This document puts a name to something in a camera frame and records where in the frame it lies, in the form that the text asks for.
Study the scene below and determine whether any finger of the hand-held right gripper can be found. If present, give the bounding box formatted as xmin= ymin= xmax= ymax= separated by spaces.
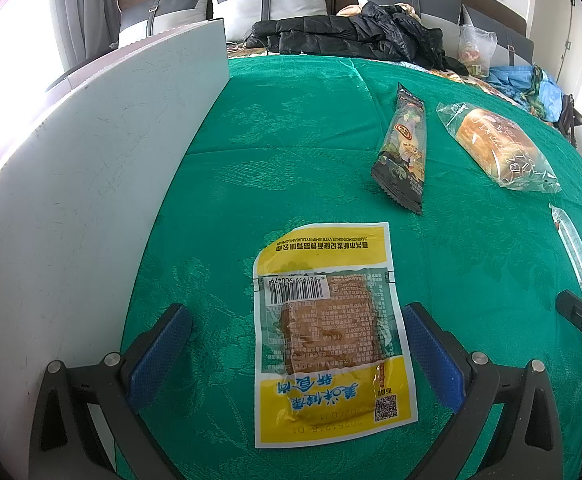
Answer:
xmin=556 ymin=290 xmax=582 ymax=334

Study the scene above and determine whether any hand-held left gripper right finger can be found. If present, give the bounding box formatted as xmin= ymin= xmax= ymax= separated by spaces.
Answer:
xmin=403 ymin=302 xmax=564 ymax=480

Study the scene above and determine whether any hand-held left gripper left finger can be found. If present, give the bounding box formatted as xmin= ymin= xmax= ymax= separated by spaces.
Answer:
xmin=28 ymin=303 xmax=192 ymax=480

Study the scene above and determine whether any clear sausage packet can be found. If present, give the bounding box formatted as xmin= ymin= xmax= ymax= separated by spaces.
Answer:
xmin=549 ymin=204 xmax=582 ymax=319

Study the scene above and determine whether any yellow dried tofu packet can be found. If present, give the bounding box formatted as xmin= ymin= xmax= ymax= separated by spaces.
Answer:
xmin=252 ymin=222 xmax=419 ymax=451

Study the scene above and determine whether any bread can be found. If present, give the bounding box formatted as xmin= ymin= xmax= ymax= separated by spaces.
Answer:
xmin=436 ymin=102 xmax=562 ymax=196

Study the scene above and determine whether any long dark snack packet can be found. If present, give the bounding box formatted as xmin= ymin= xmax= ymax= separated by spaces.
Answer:
xmin=370 ymin=82 xmax=428 ymax=217

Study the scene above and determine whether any dark folding chair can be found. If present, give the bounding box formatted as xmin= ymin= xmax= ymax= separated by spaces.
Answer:
xmin=557 ymin=92 xmax=582 ymax=150

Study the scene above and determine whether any white board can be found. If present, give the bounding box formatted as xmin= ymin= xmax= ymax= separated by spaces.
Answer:
xmin=0 ymin=17 xmax=230 ymax=480

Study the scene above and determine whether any blue cloth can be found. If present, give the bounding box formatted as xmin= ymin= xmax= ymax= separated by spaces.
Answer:
xmin=488 ymin=64 xmax=566 ymax=122

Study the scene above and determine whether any green patterned cloth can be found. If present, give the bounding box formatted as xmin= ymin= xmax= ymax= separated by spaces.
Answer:
xmin=120 ymin=55 xmax=582 ymax=480

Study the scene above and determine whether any clear plastic bag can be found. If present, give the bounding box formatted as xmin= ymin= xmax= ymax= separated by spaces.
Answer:
xmin=458 ymin=24 xmax=498 ymax=79

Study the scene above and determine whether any black puffer jacket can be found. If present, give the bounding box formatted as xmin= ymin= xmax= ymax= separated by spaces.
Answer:
xmin=245 ymin=1 xmax=472 ymax=74

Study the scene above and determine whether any grey curtain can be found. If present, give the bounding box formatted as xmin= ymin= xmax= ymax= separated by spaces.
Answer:
xmin=46 ymin=0 xmax=122 ymax=67

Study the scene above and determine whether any beige patterned cloth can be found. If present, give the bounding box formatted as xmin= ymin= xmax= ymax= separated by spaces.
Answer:
xmin=337 ymin=2 xmax=422 ymax=20

